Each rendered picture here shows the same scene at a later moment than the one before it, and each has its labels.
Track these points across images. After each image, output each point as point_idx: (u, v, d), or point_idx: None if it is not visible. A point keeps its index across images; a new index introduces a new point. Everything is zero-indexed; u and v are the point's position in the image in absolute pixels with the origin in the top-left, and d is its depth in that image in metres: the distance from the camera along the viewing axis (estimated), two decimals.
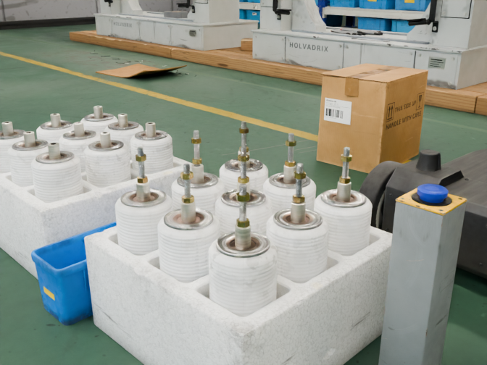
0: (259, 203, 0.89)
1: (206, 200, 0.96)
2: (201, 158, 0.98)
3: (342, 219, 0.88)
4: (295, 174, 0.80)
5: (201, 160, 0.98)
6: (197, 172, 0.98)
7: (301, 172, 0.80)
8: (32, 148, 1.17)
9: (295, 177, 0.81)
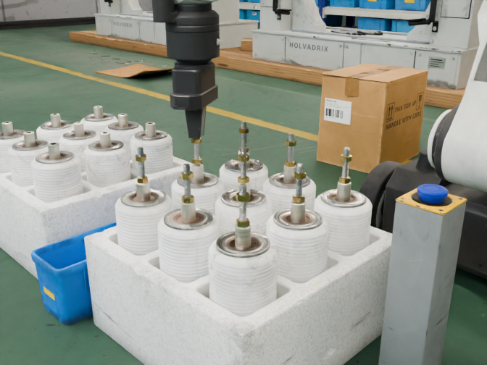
0: (259, 203, 0.89)
1: (206, 200, 0.96)
2: (198, 161, 0.97)
3: (342, 219, 0.88)
4: (295, 174, 0.80)
5: (201, 162, 0.97)
6: (197, 172, 0.98)
7: (301, 172, 0.80)
8: (32, 148, 1.17)
9: (295, 177, 0.81)
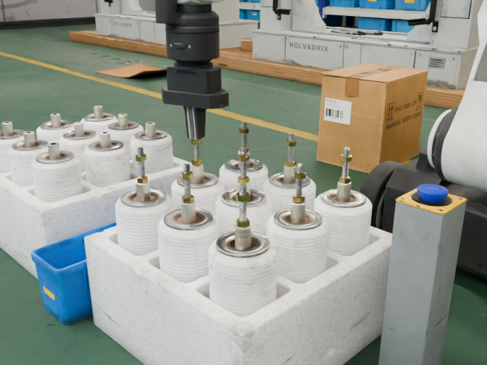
0: (259, 203, 0.89)
1: (206, 200, 0.96)
2: (194, 161, 0.97)
3: (342, 219, 0.88)
4: (295, 174, 0.80)
5: (196, 164, 0.97)
6: (197, 172, 0.98)
7: (301, 172, 0.80)
8: (32, 148, 1.17)
9: (295, 177, 0.81)
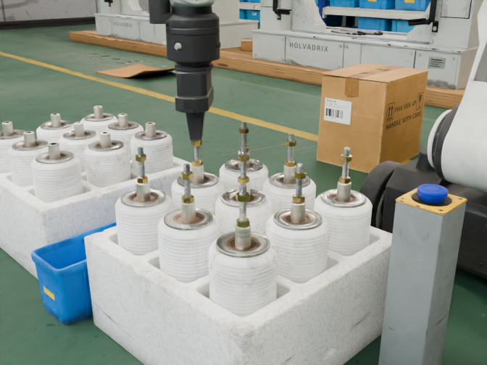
0: (259, 203, 0.89)
1: (206, 200, 0.96)
2: None
3: (342, 219, 0.88)
4: (295, 174, 0.80)
5: (193, 161, 0.99)
6: (197, 172, 0.98)
7: (301, 172, 0.80)
8: (32, 148, 1.17)
9: (295, 177, 0.81)
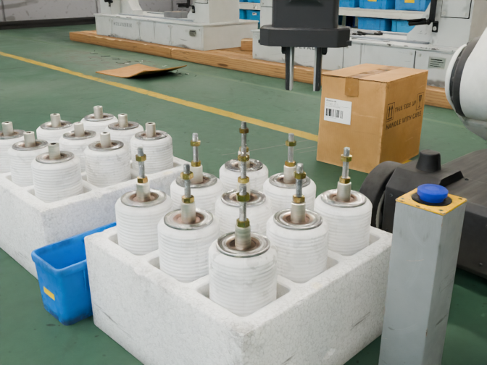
0: (259, 203, 0.89)
1: (174, 198, 0.97)
2: (193, 163, 0.97)
3: (342, 219, 0.88)
4: (295, 174, 0.80)
5: (196, 165, 0.97)
6: (190, 171, 0.98)
7: (301, 172, 0.80)
8: (32, 148, 1.17)
9: (295, 177, 0.81)
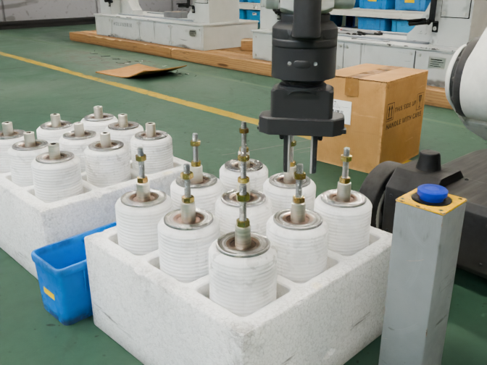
0: (259, 203, 0.89)
1: (174, 198, 0.97)
2: (193, 163, 0.97)
3: (342, 219, 0.88)
4: (305, 174, 0.81)
5: (196, 165, 0.97)
6: (190, 171, 0.98)
7: (301, 171, 0.81)
8: (32, 148, 1.17)
9: (305, 177, 0.81)
